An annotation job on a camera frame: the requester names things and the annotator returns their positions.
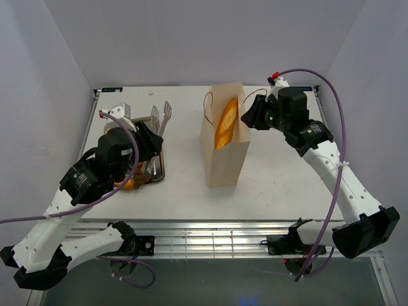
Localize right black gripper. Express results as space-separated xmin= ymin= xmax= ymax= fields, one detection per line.
xmin=240 ymin=95 xmax=289 ymax=133

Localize metal tongs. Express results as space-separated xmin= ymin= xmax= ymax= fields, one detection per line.
xmin=142 ymin=101 xmax=172 ymax=179

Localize long baguette bread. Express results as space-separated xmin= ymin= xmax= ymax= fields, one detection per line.
xmin=122 ymin=163 xmax=143 ymax=191
xmin=214 ymin=98 xmax=238 ymax=149

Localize beige paper bag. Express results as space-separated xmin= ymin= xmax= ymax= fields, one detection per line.
xmin=200 ymin=82 xmax=251 ymax=187

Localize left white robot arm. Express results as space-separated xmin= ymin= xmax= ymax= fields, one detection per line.
xmin=1 ymin=121 xmax=163 ymax=291

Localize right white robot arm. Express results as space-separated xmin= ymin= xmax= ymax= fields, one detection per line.
xmin=241 ymin=87 xmax=400 ymax=259

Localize metal tray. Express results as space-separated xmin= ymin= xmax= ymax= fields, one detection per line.
xmin=105 ymin=116 xmax=166 ymax=189

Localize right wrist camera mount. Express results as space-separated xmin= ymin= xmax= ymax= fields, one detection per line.
xmin=266 ymin=71 xmax=290 ymax=102

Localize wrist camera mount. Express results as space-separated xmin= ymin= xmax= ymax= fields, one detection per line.
xmin=266 ymin=71 xmax=290 ymax=102
xmin=99 ymin=102 xmax=136 ymax=133

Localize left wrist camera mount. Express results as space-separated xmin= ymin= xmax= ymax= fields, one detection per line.
xmin=99 ymin=102 xmax=136 ymax=133

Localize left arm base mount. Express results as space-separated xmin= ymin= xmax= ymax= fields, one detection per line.
xmin=119 ymin=236 xmax=156 ymax=256

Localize aluminium frame rail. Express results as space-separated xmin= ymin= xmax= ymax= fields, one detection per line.
xmin=41 ymin=219 xmax=383 ymax=261

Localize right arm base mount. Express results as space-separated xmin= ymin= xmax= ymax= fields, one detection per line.
xmin=260 ymin=234 xmax=312 ymax=256

